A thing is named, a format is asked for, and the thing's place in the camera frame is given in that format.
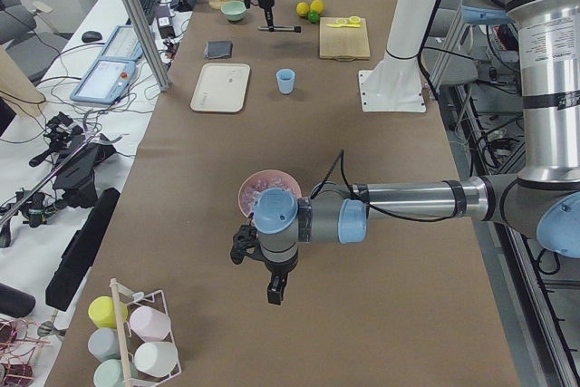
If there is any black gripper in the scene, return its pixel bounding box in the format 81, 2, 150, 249
265, 259, 298, 305
258, 0, 275, 32

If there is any steel muddler black tip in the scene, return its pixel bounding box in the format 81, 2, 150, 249
258, 25, 302, 34

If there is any light blue plastic cup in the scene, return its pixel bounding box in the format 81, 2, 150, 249
275, 68, 295, 95

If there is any pink bowl of ice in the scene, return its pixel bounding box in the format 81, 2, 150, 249
237, 169, 303, 218

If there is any pink cup in rack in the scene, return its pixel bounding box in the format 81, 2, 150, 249
129, 306, 171, 342

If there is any white cup in rack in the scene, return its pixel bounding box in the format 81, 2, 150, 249
133, 342, 179, 378

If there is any yellow cup in rack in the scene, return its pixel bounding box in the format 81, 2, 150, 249
88, 295, 117, 329

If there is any grey cup in rack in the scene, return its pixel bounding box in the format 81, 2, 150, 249
87, 327, 121, 363

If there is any mint cup in rack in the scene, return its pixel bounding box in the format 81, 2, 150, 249
92, 359, 125, 387

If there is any mint green bowl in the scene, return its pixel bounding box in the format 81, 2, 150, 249
220, 1, 247, 23

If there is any yellow lemon one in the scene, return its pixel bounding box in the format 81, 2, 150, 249
295, 2, 310, 17

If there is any green lime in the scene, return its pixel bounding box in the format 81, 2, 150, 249
306, 11, 320, 24

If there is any yellow lemon two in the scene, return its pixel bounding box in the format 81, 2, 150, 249
309, 0, 325, 15

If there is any grey folded cloth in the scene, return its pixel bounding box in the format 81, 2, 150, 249
204, 40, 233, 59

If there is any wooden cutting board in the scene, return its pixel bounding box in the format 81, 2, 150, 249
319, 17, 371, 61

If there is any cream rabbit tray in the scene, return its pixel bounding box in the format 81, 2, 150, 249
190, 63, 251, 113

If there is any teach pendant far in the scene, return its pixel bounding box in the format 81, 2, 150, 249
101, 25, 143, 61

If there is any teach pendant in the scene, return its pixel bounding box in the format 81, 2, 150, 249
101, 25, 143, 61
70, 59, 136, 105

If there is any teach pendant near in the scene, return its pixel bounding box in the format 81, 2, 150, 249
70, 59, 136, 105

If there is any black computer mouse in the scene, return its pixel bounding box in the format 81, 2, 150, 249
82, 31, 102, 44

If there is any black long bar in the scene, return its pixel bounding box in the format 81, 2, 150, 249
45, 188, 121, 312

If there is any aluminium frame post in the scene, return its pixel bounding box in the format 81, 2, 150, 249
121, 0, 170, 92

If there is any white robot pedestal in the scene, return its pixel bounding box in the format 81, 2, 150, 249
359, 0, 437, 112

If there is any white wire cup rack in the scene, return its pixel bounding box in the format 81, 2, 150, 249
110, 278, 182, 386

